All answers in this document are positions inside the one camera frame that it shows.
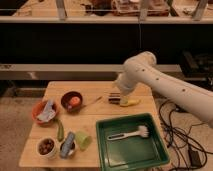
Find yellow handled fork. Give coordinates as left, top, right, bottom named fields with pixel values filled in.
left=82, top=96, right=142, bottom=109

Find orange ball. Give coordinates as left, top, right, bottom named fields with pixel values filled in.
left=69, top=96, right=81, bottom=106

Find blue grey bottle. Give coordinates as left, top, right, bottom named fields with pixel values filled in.
left=60, top=132, right=75, bottom=158

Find dark striped block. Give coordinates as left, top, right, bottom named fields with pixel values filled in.
left=108, top=93, right=121, bottom=104

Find dark brown bowl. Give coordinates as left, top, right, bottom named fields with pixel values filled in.
left=61, top=91, right=83, bottom=113

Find white crumpled packet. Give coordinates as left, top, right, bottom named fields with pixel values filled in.
left=37, top=100, right=56, bottom=122

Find black cables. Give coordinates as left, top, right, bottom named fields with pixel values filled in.
left=157, top=99, right=213, bottom=171

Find small dark bowl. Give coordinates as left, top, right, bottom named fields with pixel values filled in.
left=60, top=141, right=76, bottom=158

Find green cucumber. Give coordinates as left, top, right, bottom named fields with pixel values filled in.
left=55, top=119, right=64, bottom=142

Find white dish brush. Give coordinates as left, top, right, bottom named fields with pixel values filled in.
left=107, top=126, right=149, bottom=141

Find white cup with nuts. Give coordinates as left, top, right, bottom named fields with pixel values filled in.
left=37, top=138, right=57, bottom=159

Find light green cup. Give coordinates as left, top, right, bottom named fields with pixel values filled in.
left=75, top=131, right=92, bottom=150

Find green plastic tray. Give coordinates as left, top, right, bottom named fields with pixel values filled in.
left=96, top=113, right=170, bottom=171

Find wooden table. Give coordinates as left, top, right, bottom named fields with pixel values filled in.
left=19, top=81, right=166, bottom=171

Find black power adapter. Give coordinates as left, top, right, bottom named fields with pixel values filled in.
left=188, top=149, right=202, bottom=167

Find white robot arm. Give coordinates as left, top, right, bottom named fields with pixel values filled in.
left=115, top=51, right=213, bottom=128

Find orange bowl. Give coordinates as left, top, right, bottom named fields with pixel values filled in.
left=31, top=100, right=59, bottom=126

